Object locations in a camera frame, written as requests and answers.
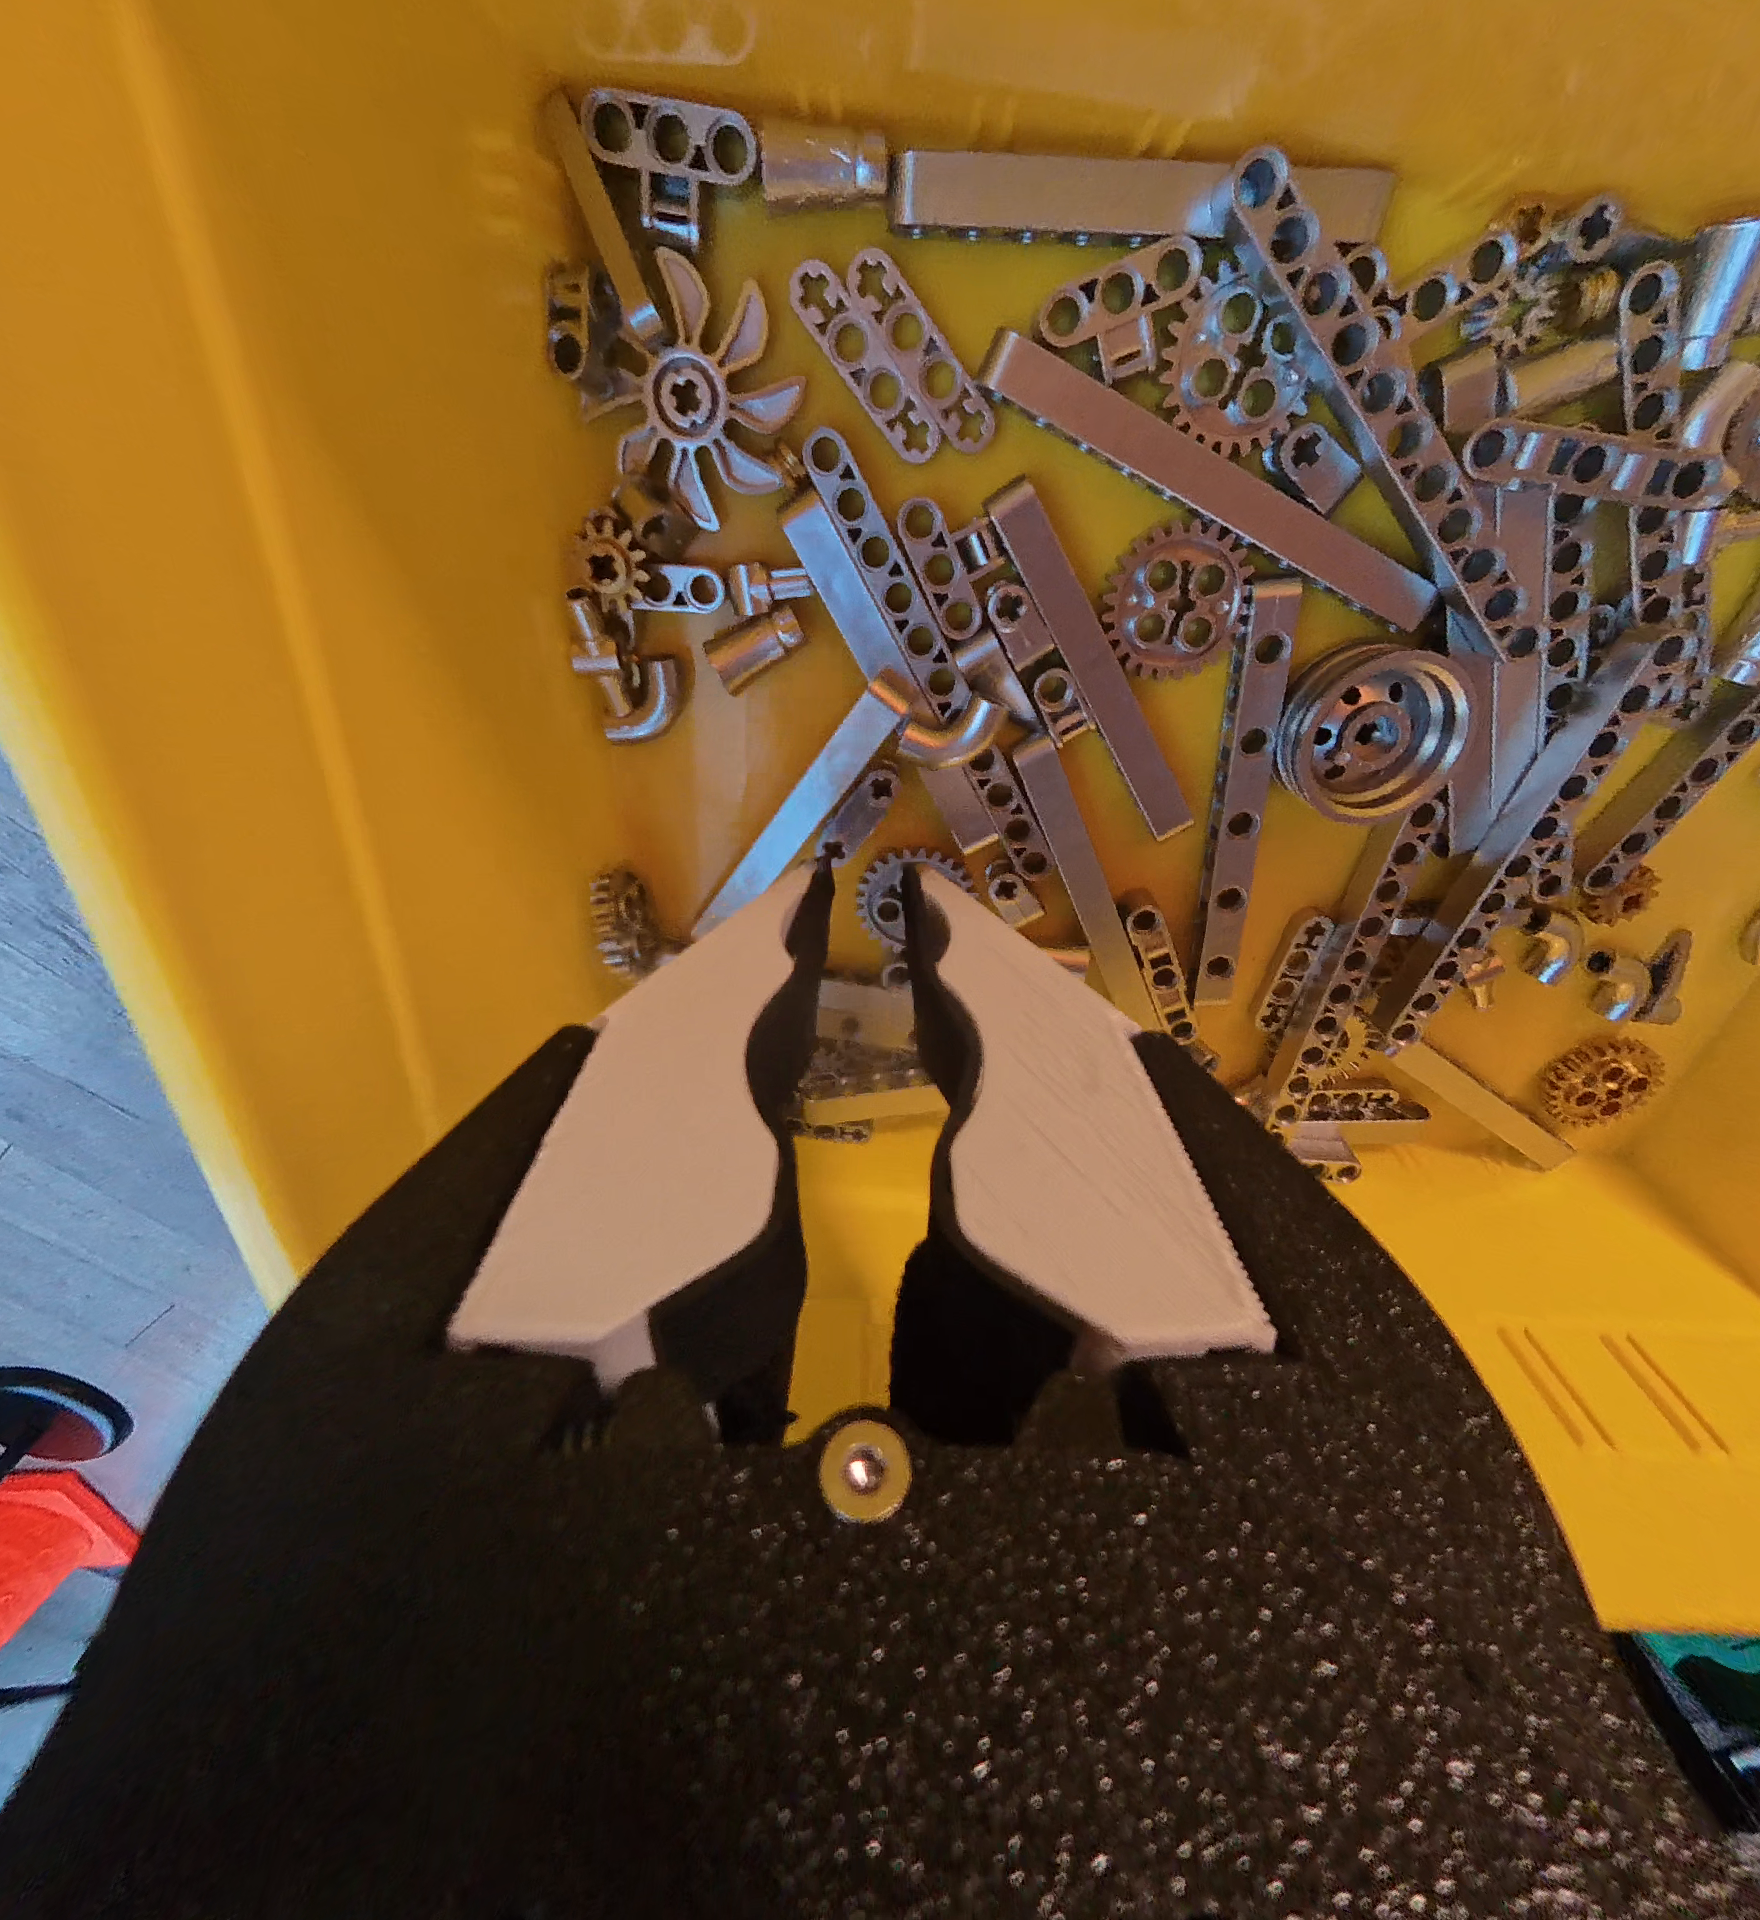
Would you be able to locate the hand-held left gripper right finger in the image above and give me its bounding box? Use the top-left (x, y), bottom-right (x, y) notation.
top-left (895, 865), bottom-right (1284, 1368)

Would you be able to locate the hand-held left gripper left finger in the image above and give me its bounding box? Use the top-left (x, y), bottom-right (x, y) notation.
top-left (447, 861), bottom-right (840, 1404)

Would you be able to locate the yellow plastic bin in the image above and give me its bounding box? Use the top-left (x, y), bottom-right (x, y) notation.
top-left (0, 0), bottom-right (1760, 1640)

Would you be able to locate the pile of silver beam parts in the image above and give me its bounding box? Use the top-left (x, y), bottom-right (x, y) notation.
top-left (538, 82), bottom-right (1760, 1187)

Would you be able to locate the small gold gear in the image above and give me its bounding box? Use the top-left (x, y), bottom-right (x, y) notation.
top-left (1543, 1038), bottom-right (1669, 1128)

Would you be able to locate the silver pulley wheel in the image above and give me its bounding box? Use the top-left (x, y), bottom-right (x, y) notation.
top-left (1275, 638), bottom-right (1478, 825)

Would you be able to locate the green fabric seat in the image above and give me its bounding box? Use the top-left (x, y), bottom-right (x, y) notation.
top-left (1631, 1628), bottom-right (1760, 1822)

